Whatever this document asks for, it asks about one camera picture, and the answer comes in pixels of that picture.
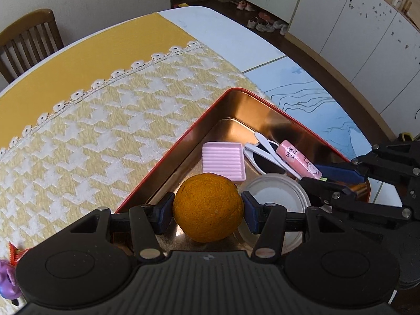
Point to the red tin box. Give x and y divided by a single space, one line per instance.
249 111

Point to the pink ribbed tray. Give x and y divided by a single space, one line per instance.
223 160

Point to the yellow houndstooth table runner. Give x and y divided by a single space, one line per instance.
98 121

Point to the purple toy figure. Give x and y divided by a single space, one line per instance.
6 279

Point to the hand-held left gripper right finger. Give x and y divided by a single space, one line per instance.
250 215

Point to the pink tube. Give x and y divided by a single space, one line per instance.
295 156

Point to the row of shoes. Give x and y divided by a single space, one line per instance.
264 24

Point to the round metal tin lid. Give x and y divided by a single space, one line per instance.
279 197

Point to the orange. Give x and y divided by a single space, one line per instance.
208 208

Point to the white sunglasses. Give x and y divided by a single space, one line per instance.
259 157

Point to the wooden chair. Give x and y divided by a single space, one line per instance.
29 39

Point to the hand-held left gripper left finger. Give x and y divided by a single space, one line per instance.
165 211

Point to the white wall cabinet unit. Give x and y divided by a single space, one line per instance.
328 23

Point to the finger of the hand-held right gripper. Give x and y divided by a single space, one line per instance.
328 190
341 173

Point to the red candy wrapper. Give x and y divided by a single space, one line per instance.
18 252

